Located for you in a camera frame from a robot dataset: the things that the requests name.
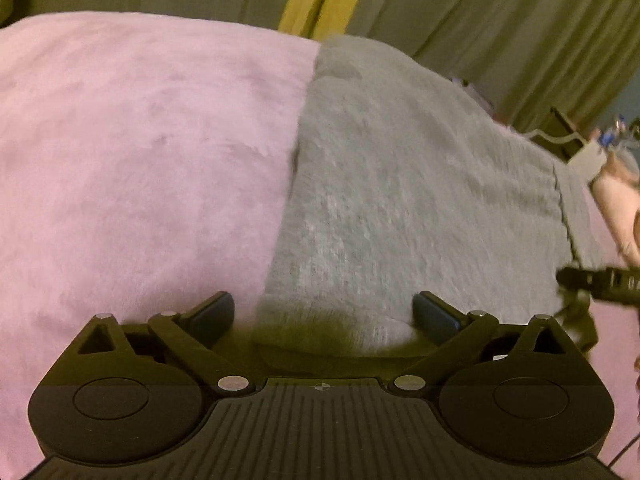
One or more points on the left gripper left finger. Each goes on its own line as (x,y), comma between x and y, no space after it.
(189,337)

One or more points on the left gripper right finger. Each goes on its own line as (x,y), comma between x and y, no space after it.
(459,339)

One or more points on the grey knit pants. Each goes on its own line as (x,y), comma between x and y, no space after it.
(402,183)

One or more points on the pink plush toy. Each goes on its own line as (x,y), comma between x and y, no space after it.
(616,192)

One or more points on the pink fleece blanket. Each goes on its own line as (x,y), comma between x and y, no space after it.
(146,163)

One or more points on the red and white object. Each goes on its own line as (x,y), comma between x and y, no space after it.
(475,94)

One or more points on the grey-green curtain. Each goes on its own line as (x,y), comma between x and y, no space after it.
(525,55)

